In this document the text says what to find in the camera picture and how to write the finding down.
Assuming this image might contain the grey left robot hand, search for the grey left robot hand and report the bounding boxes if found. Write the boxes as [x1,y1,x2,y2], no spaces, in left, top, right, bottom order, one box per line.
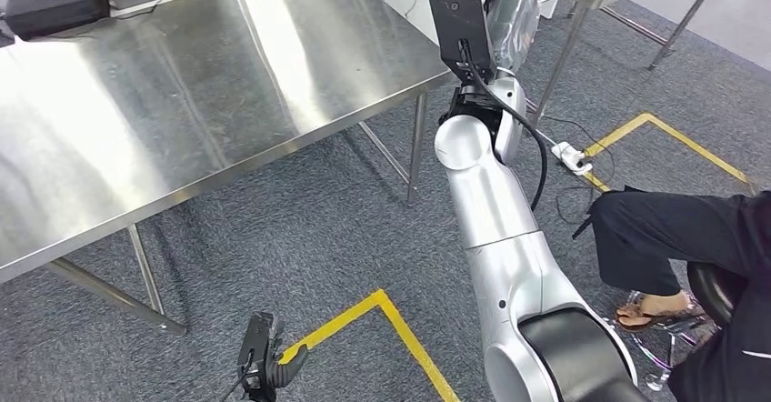
[265,343,310,402]

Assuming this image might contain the steel workbench table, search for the steel workbench table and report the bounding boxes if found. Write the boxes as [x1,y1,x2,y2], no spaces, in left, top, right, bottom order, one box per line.
[0,0,454,338]

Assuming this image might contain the white power strip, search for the white power strip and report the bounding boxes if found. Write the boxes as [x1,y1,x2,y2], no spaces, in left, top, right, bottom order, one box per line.
[551,140,596,176]

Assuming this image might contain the person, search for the person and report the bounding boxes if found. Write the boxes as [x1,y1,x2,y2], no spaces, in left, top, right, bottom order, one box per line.
[572,186,771,402]

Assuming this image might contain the black chrome stool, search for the black chrome stool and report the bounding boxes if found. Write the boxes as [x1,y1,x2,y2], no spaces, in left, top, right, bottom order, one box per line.
[626,260,739,393]

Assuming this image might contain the black case yellow label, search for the black case yellow label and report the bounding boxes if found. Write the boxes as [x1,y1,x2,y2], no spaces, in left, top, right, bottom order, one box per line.
[3,0,112,43]

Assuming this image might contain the black power cable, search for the black power cable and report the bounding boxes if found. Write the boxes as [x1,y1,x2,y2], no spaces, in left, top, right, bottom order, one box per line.
[542,115,618,226]

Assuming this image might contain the white power cable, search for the white power cable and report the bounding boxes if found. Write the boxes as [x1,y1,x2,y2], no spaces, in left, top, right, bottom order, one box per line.
[526,98,558,147]

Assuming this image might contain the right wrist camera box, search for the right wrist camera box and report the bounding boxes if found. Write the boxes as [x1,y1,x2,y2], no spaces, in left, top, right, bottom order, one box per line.
[424,0,500,87]

